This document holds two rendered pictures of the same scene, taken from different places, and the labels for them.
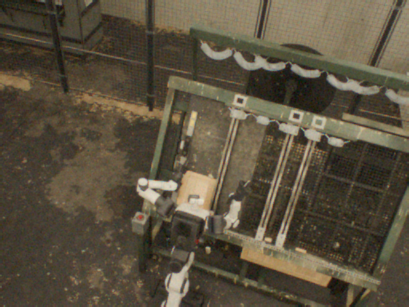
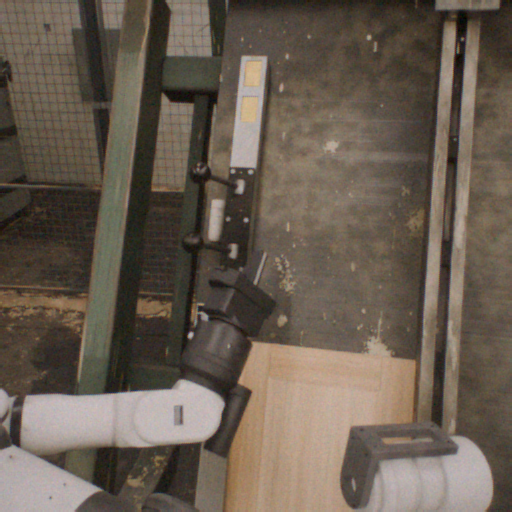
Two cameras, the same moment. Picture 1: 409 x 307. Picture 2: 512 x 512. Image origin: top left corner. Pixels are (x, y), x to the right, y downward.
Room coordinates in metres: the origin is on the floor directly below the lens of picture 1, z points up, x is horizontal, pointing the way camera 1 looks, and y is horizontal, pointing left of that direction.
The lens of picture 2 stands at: (1.73, 0.18, 1.79)
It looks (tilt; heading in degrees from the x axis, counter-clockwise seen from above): 25 degrees down; 357
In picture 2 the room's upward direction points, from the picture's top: straight up
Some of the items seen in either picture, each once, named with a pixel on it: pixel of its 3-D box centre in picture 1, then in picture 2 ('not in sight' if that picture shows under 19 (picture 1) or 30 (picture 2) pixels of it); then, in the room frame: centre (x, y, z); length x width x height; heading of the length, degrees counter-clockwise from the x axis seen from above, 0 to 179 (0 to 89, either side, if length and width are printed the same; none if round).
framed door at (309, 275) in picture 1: (288, 257); not in sight; (2.23, -0.94, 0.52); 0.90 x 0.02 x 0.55; 76
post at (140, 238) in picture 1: (141, 251); not in sight; (2.18, 0.50, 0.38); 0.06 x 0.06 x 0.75; 76
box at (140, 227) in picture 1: (140, 223); not in sight; (2.18, 0.50, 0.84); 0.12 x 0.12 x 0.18; 76
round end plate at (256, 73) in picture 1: (291, 85); not in sight; (3.19, -0.71, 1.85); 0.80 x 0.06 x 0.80; 76
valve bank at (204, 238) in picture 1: (187, 242); not in sight; (2.14, 0.06, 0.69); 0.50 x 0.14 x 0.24; 76
